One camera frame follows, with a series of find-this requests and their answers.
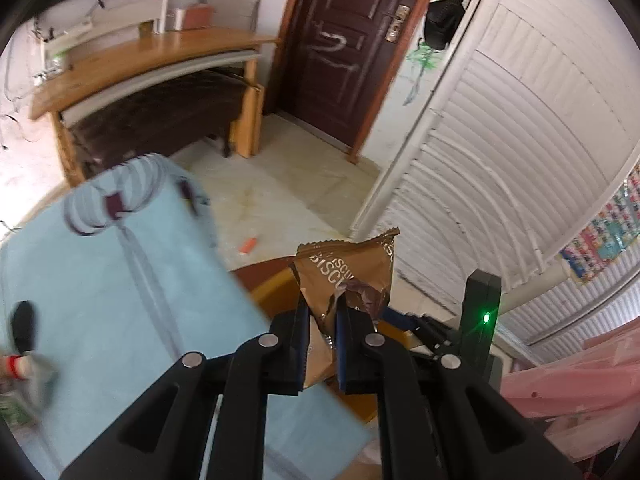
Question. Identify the black blurred object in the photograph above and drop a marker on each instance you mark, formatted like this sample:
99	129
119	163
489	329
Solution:
24	327

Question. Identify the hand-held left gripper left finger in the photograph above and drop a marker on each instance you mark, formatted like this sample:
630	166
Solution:
302	347

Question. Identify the brown biscuit wrapper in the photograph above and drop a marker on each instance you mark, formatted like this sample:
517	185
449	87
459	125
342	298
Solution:
345	265

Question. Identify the red-brown box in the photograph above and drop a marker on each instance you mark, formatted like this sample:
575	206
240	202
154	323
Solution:
197	15

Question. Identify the white louvered door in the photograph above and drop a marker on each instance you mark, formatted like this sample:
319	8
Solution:
510	125

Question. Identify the metal door lock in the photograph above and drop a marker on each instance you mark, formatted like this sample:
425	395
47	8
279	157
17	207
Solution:
396	21

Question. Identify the wooden desk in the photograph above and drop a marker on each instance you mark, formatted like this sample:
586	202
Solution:
145	55

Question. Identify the white desk shelf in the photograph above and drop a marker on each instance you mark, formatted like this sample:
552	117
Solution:
115	12

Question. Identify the colourful wall poster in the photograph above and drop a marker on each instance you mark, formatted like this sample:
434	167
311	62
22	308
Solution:
607	230

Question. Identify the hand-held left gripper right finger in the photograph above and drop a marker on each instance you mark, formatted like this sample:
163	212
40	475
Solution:
342	350

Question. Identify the light blue printed sheet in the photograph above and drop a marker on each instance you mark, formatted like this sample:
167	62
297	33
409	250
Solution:
115	280

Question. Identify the pink cloth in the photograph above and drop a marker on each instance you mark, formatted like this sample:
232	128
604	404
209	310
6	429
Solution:
580	385

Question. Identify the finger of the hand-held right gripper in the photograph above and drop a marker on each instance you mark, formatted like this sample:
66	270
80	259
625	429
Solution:
432	332

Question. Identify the black hanging bag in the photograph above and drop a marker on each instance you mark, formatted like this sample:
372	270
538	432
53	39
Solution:
442	22

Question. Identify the dark brown door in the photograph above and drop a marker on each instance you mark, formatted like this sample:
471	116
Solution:
350	45

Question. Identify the white cup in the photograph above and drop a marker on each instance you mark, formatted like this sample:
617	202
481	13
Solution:
177	19

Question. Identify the red and white bottle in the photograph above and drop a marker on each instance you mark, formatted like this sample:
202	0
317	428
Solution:
15	366

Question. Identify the small orange item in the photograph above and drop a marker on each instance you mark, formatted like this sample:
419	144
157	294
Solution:
248	246

